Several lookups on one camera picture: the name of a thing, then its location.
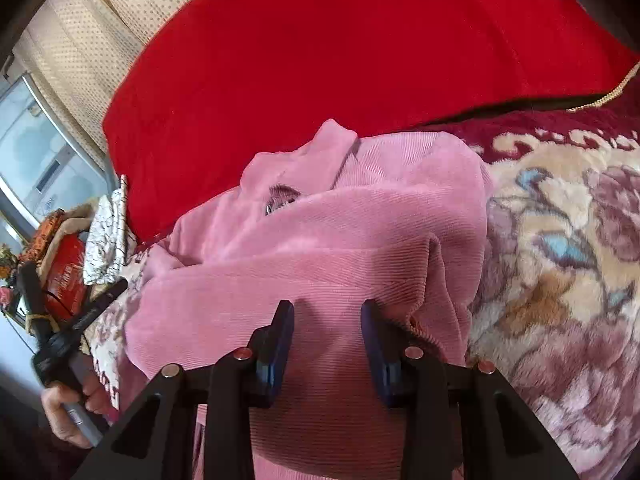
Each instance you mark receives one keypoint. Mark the person's left hand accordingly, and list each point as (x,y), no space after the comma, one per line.
(65,420)

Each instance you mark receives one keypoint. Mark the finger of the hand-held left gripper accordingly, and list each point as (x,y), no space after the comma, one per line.
(34,300)
(95,310)

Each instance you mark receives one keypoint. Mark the red bag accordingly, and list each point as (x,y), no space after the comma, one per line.
(67,275)

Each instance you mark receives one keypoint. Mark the floral plush blanket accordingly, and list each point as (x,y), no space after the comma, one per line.
(550,260)

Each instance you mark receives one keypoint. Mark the white branch-patterned cloth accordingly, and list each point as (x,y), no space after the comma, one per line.
(107,235)

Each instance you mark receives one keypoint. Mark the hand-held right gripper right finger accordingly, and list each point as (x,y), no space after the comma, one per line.
(381,360)

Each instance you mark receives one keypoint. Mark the flower decoration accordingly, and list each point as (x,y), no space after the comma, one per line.
(7,270)

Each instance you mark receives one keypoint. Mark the red quilt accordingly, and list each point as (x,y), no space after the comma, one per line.
(350,50)

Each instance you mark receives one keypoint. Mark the white framed window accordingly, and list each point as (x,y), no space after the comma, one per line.
(35,140)

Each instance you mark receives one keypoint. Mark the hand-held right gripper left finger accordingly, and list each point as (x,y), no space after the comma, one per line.
(273,360)

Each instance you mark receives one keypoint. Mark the orange patterned cloth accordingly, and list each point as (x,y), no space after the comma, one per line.
(45,235)

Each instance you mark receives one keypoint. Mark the beige dotted curtain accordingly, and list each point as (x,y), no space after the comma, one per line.
(75,60)

